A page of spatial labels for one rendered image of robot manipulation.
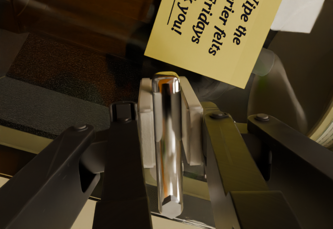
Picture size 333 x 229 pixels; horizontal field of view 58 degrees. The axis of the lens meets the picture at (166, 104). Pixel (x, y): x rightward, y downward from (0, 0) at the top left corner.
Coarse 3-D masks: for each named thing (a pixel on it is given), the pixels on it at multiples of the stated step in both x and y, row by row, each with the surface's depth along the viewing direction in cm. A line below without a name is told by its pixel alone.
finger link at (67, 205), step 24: (72, 144) 11; (24, 168) 10; (48, 168) 9; (72, 168) 10; (0, 192) 8; (24, 192) 8; (48, 192) 9; (72, 192) 10; (0, 216) 7; (24, 216) 8; (48, 216) 9; (72, 216) 10
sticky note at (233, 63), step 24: (168, 0) 20; (192, 0) 20; (216, 0) 20; (240, 0) 20; (264, 0) 20; (168, 24) 20; (192, 24) 20; (216, 24) 20; (240, 24) 20; (264, 24) 20; (168, 48) 21; (192, 48) 21; (216, 48) 21; (240, 48) 21; (216, 72) 21; (240, 72) 21
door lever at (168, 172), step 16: (160, 80) 16; (176, 80) 16; (160, 96) 16; (176, 96) 16; (160, 112) 17; (176, 112) 17; (160, 128) 17; (176, 128) 17; (160, 144) 17; (176, 144) 17; (160, 160) 18; (176, 160) 18; (160, 176) 18; (176, 176) 18; (160, 192) 18; (176, 192) 18; (160, 208) 19; (176, 208) 18
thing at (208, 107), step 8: (208, 104) 17; (208, 112) 15; (240, 128) 13; (248, 136) 13; (256, 136) 13; (248, 144) 13; (256, 144) 13; (264, 144) 13; (256, 152) 13; (264, 152) 13; (256, 160) 13; (264, 160) 13
